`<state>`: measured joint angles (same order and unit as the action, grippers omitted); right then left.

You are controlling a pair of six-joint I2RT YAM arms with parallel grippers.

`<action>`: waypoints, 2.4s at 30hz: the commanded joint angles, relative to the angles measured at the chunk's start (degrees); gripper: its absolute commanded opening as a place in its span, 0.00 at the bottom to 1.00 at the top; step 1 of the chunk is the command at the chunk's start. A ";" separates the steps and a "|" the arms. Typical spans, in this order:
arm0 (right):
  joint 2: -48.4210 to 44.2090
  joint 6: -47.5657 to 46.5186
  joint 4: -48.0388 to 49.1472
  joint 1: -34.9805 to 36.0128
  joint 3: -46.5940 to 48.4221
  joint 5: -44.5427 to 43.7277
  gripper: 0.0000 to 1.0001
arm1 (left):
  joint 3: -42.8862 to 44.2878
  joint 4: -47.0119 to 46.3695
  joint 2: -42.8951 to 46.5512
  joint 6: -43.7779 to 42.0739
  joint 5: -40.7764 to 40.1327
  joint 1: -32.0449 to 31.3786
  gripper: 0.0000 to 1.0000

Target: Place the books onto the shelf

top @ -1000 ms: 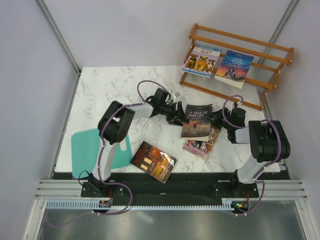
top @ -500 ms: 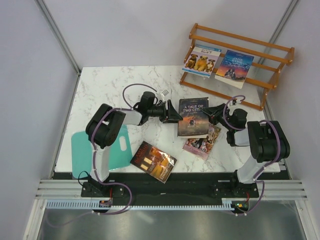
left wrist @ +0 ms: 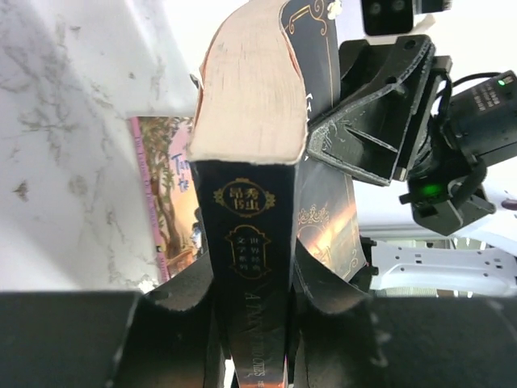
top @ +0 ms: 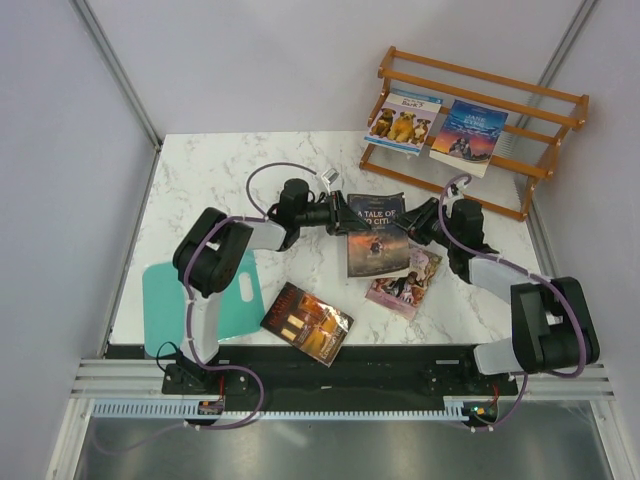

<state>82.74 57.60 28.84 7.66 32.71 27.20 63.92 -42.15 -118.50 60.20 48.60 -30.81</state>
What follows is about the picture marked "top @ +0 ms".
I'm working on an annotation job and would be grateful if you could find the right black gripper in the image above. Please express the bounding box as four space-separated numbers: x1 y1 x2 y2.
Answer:
388 197 458 250

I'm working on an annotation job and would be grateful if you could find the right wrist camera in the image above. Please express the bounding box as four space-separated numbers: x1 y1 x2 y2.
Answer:
447 183 463 199

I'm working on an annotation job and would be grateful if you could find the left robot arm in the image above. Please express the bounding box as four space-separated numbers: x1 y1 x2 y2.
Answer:
172 178 371 393

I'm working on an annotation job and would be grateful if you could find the teal plastic file folder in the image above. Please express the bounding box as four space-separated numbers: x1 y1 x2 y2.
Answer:
142 251 265 357

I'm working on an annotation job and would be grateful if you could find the pink illustrated children book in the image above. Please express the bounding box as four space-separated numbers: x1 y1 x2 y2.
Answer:
365 245 443 321

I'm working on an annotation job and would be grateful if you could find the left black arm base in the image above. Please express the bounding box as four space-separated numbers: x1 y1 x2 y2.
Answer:
161 358 259 396

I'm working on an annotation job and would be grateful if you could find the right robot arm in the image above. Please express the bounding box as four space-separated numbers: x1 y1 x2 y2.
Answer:
394 198 600 394

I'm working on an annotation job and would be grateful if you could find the Jane Eyre blue book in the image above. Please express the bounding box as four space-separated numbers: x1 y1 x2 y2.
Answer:
429 100 508 178

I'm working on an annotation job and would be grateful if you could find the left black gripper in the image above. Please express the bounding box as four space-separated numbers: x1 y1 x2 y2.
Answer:
297 191 372 237

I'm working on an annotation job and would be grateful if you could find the left slotted cable duct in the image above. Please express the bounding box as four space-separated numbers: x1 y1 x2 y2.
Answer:
92 399 225 420

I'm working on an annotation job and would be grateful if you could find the dog cover Bark book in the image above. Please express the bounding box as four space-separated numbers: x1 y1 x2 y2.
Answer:
364 89 443 156

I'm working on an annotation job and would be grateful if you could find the Tale of Two Cities book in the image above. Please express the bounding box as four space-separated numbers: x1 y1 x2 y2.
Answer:
346 193 410 279

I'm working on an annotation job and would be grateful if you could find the orange wooden tiered rack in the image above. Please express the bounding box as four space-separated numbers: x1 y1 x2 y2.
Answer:
360 47 589 221

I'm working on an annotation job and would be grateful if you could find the slotted cable duct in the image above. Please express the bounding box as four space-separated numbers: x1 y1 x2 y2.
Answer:
443 396 499 423
92 399 225 420

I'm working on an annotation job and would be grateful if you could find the right slotted cable duct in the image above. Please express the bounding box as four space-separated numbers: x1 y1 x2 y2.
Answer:
443 396 499 423

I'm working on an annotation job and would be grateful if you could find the dark orange glossy book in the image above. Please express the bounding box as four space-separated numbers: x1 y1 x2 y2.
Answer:
261 282 354 367

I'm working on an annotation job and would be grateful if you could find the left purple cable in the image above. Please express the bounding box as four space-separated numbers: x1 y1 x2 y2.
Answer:
92 162 321 456

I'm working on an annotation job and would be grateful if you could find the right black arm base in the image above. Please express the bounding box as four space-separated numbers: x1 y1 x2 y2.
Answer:
422 363 518 398

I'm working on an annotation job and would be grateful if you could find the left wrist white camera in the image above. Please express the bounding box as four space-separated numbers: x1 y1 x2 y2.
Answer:
320 168 342 192

